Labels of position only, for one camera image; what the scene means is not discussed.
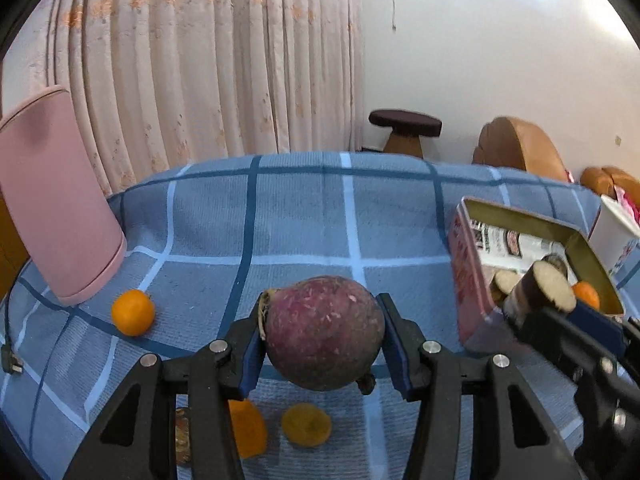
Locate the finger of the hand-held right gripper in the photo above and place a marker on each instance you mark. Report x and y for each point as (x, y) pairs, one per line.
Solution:
(599, 327)
(552, 335)

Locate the brown leather armchair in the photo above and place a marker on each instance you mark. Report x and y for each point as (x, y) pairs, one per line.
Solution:
(520, 147)

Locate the tangerine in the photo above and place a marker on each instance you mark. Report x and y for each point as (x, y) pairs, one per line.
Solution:
(587, 295)
(132, 312)

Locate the brown speckled food piece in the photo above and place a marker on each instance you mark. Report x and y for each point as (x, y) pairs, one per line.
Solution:
(182, 435)

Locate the cut purple yam piece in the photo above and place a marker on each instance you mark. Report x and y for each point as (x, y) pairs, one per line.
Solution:
(541, 290)

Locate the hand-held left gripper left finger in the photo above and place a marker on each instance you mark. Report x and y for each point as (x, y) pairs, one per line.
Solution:
(251, 360)

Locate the printed paper packet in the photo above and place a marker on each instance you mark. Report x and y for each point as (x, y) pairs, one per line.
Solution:
(510, 244)

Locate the round orange carrot slice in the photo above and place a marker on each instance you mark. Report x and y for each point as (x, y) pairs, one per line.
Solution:
(306, 425)

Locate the round purple radish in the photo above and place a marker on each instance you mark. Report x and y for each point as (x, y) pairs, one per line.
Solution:
(324, 335)

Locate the white paper cup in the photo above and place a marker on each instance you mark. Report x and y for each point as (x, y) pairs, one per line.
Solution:
(614, 237)

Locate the red metal tin box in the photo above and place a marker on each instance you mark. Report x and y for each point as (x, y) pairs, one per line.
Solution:
(475, 280)

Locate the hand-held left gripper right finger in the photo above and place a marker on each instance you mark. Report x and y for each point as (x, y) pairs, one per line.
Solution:
(396, 357)

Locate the dark brown round stool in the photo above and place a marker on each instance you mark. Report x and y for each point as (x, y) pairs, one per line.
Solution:
(406, 130)

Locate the orange carrot chunk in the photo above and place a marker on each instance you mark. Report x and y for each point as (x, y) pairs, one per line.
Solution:
(248, 427)

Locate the brown leather cushion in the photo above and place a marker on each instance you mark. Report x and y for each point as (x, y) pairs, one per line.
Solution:
(610, 180)

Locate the black power plug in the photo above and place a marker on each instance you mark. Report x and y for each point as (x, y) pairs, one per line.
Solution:
(11, 357)

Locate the blue plaid blanket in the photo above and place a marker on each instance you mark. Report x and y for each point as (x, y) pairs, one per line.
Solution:
(300, 220)

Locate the pink floral curtain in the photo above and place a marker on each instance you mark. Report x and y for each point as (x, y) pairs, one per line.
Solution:
(210, 60)

